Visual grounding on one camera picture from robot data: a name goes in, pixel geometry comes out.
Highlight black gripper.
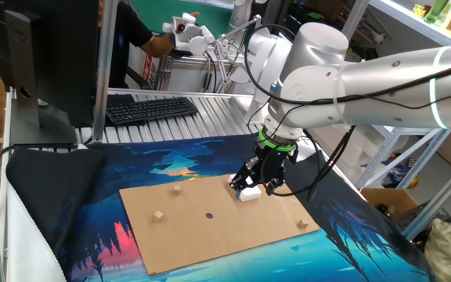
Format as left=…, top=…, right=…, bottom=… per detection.
left=229, top=143, right=294, bottom=201

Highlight white rectangular sponge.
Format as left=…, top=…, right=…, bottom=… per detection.
left=227, top=174, right=262, bottom=203

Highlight white haptic control device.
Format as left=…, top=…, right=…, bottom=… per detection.
left=161, top=12, right=264, bottom=93

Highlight bare person forearm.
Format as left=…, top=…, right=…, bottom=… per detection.
left=139, top=33, right=175, bottom=59

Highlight brown cardboard sheet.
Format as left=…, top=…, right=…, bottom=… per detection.
left=118, top=172, right=321, bottom=276

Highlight white foam block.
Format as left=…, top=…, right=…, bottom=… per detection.
left=311, top=125, right=385, bottom=185

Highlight silver metal cart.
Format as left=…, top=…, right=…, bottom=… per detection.
left=157, top=52, right=250, bottom=94

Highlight printed landscape cloth mat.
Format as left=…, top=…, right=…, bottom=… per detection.
left=0, top=135, right=438, bottom=282

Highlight open cardboard box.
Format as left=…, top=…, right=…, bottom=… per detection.
left=360, top=186, right=420, bottom=220

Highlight black keyboard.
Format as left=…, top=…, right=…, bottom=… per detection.
left=105, top=96, right=200, bottom=127

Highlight white box red print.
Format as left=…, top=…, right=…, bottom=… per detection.
left=126, top=41, right=160, bottom=89

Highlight person in black shirt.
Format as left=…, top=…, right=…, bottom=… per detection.
left=110, top=0, right=154, bottom=89

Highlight beige fabric bag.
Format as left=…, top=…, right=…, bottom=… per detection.
left=424, top=218, right=451, bottom=282

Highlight white metal shelf rack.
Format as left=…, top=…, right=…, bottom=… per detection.
left=342, top=0, right=451, bottom=189

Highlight black computer monitor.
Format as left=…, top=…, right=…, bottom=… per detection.
left=0, top=0, right=101, bottom=128

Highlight green bottle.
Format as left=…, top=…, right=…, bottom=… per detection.
left=424, top=0, right=449, bottom=24

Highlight grey monitor stand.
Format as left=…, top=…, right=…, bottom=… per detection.
left=4, top=9, right=78, bottom=146

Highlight green flange ring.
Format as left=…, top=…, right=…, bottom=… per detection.
left=257, top=127, right=298, bottom=153

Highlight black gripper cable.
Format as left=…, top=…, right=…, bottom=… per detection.
left=259, top=125, right=356, bottom=204

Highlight black camera cable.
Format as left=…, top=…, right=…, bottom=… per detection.
left=244, top=23, right=451, bottom=118

